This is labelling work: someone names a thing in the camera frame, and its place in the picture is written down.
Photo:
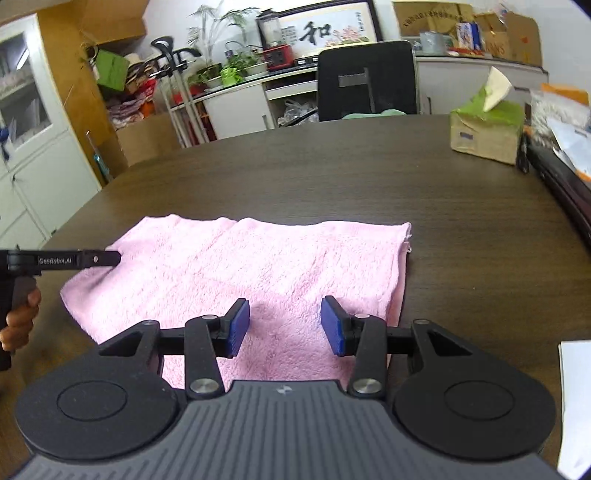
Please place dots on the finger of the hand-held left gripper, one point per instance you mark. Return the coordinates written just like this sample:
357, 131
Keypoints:
101, 258

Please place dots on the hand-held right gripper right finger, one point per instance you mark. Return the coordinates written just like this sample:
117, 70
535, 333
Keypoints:
333, 325

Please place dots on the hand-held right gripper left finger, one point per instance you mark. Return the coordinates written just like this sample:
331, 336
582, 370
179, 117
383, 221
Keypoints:
236, 328

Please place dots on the pink towel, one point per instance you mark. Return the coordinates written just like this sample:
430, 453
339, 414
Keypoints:
258, 272

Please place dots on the person's left hand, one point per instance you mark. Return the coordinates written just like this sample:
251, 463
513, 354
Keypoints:
21, 323

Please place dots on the white glass door cabinet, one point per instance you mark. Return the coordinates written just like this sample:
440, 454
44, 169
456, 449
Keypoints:
37, 152

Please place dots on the large plain cardboard box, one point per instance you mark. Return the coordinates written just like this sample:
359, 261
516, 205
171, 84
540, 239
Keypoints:
147, 141

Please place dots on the pile of bags and boxes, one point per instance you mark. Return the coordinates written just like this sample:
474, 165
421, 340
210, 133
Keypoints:
136, 99

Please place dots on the green cardboard box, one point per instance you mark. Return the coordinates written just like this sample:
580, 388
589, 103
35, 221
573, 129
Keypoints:
111, 70

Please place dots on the white low cabinet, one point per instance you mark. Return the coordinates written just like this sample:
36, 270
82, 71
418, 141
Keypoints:
235, 110

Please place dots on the wooden cabinet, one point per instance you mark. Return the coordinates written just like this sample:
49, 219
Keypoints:
64, 60

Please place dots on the metal stand with black grips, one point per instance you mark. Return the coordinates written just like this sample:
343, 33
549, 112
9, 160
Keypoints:
178, 64

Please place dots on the green seat cushion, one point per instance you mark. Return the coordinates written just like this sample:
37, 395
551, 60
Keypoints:
374, 114

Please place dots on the clear plastic bag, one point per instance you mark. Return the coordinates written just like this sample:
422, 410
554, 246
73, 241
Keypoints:
298, 113

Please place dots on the green watering can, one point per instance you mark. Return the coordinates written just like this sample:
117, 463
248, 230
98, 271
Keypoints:
231, 76

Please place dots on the potted plant in white bowl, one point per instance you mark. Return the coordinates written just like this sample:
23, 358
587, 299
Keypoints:
249, 64

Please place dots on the black office chair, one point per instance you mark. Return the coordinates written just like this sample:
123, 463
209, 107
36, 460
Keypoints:
367, 81

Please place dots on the green tissue box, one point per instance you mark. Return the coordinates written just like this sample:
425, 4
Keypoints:
487, 129

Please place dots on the white paper sheet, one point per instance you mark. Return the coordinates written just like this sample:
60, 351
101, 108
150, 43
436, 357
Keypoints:
577, 406

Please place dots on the black pen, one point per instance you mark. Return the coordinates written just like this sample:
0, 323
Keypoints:
523, 152

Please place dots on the tall potted palm plant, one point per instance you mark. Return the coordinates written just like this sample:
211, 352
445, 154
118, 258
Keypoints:
221, 27

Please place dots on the dark laptop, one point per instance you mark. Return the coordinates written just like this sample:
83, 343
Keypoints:
568, 184

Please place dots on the red blender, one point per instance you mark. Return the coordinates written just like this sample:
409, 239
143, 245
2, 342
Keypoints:
276, 44

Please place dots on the framed calligraphy picture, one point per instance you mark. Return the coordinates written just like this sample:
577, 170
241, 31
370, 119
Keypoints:
328, 30

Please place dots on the stack of loose papers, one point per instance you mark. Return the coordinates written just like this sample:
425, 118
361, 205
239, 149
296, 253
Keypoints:
570, 143

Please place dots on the silver plastic bag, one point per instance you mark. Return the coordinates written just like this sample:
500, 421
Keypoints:
433, 42

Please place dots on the clear cotton swab box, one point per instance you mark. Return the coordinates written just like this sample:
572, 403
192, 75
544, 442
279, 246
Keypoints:
554, 113

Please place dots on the small blue white carton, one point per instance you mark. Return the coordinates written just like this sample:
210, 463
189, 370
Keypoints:
467, 36

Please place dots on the gold engraved plaque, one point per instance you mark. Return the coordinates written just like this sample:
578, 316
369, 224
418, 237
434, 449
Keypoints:
429, 16

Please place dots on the orange flat box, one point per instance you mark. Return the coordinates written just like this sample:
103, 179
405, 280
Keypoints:
565, 91

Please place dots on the brown cardboard box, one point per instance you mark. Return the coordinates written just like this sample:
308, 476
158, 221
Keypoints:
515, 39

